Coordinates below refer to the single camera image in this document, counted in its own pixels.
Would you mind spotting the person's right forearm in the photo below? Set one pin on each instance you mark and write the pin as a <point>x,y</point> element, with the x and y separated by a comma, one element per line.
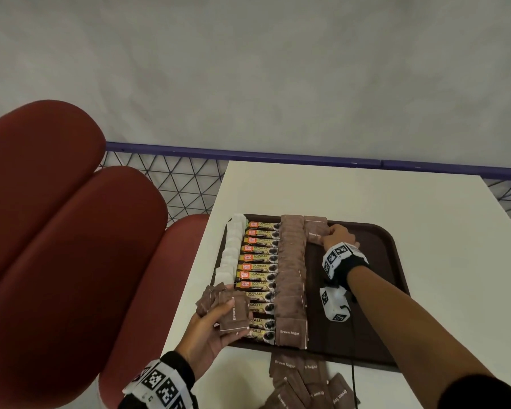
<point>400,327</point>

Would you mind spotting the row of gold coffee sachets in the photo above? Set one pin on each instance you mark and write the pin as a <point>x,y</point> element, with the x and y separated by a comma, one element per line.
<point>259,268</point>

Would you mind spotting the brown plastic tray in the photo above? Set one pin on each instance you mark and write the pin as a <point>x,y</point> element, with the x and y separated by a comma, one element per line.
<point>374,259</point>

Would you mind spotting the pile of brown sugar packets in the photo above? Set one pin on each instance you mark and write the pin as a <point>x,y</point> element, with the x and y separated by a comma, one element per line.
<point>306,387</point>

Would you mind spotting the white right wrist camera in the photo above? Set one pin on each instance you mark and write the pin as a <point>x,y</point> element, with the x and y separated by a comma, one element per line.
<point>334,304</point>

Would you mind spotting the red padded chair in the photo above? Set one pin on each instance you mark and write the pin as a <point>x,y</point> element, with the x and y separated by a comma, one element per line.
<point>47,251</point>

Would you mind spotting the brown paper sugar sachet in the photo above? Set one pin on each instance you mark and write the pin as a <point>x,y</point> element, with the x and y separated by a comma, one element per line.
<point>313,234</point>
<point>315,220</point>

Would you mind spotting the row of brown sugar packets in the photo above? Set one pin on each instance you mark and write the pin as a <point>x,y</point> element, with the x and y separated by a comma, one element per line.
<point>291,272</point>

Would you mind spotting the person's right hand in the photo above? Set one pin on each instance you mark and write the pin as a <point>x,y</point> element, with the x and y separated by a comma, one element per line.
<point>338,236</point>

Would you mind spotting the row of white tea bags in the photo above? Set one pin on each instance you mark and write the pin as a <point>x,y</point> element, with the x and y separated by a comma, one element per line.
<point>230,259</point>

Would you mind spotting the person's left hand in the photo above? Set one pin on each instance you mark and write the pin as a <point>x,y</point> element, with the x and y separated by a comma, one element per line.
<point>200,340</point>

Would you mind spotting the right marker wristband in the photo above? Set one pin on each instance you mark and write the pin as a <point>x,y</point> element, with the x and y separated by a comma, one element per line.
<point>342,261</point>

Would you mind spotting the white tea bag green tag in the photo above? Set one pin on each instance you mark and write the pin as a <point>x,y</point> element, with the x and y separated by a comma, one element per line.
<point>239,220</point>

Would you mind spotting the handful of brown sugar packets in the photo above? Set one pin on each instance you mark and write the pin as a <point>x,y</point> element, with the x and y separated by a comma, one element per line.
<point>234,315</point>

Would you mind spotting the person's black sleeve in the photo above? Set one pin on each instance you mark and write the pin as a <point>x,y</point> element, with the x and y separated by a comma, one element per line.
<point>481,394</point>

